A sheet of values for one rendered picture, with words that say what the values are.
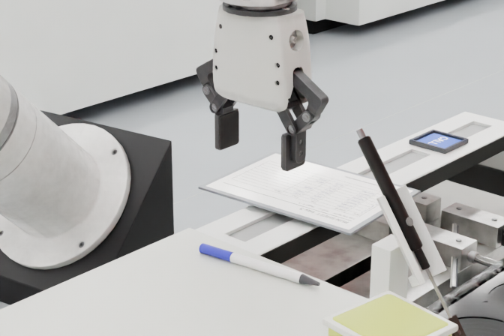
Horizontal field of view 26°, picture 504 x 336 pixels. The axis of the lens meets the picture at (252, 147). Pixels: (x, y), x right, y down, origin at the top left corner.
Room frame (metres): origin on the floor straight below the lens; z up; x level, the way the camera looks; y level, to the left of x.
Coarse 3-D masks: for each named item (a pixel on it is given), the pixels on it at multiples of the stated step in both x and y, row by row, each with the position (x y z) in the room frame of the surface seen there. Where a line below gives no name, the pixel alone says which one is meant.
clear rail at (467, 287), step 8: (496, 264) 1.10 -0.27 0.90; (480, 272) 1.08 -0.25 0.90; (488, 272) 1.08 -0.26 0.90; (496, 272) 1.09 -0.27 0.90; (472, 280) 1.06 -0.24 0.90; (480, 280) 1.07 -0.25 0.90; (488, 280) 1.08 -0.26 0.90; (456, 288) 1.05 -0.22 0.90; (464, 288) 1.05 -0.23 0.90; (472, 288) 1.05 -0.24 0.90; (448, 296) 1.03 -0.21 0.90; (456, 296) 1.03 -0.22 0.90; (464, 296) 1.04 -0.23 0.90; (432, 304) 1.01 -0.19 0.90; (440, 304) 1.01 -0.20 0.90; (448, 304) 1.02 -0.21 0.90; (440, 312) 1.01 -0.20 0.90
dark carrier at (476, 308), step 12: (480, 288) 1.05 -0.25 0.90; (492, 288) 1.05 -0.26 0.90; (468, 300) 1.02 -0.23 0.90; (480, 300) 1.02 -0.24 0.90; (492, 300) 1.02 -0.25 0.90; (444, 312) 1.00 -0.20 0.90; (456, 312) 1.00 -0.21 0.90; (468, 312) 1.00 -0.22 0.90; (480, 312) 1.00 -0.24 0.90; (492, 312) 1.00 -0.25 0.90; (468, 324) 0.97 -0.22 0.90; (480, 324) 0.97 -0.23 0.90; (492, 324) 0.97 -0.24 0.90
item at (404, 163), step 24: (456, 120) 1.43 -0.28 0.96; (480, 120) 1.43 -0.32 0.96; (408, 144) 1.34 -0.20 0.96; (480, 144) 1.34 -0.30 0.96; (360, 168) 1.25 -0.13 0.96; (408, 168) 1.25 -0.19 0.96; (432, 168) 1.25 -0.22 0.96; (240, 216) 1.11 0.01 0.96; (264, 216) 1.11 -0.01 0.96; (240, 240) 1.04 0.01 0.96; (264, 240) 1.04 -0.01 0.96; (288, 240) 1.04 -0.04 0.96
